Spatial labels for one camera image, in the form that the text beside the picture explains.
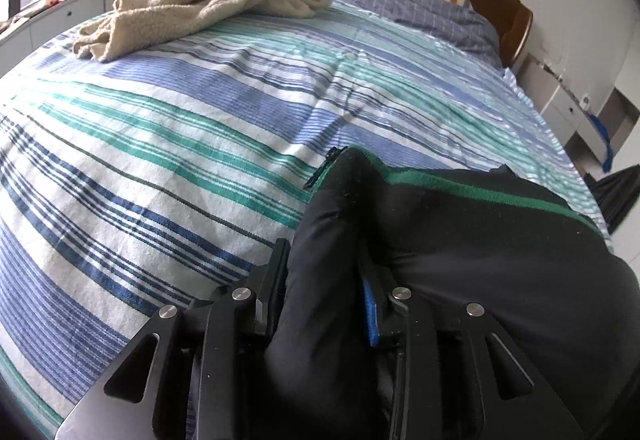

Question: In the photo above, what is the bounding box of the black padded jacket green trim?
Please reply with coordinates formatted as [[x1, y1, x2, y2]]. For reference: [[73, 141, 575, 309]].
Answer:
[[265, 148, 639, 439]]

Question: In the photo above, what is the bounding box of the blue green striped bedsheet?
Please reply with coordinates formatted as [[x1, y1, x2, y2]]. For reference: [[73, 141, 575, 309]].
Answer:
[[1, 0, 604, 439]]

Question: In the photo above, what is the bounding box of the white bedside cabinet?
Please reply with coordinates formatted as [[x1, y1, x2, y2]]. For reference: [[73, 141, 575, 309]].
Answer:
[[516, 55, 605, 165]]

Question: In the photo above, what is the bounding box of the blue cloth on cabinet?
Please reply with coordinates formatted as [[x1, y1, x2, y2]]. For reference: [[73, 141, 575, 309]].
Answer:
[[588, 113, 614, 174]]

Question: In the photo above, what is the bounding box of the beige fleece blanket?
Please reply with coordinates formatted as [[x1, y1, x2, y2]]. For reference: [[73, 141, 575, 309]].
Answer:
[[73, 0, 332, 62]]

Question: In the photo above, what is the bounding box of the white drawer desk at window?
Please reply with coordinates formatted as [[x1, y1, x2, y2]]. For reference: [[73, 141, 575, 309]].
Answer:
[[0, 0, 105, 75]]

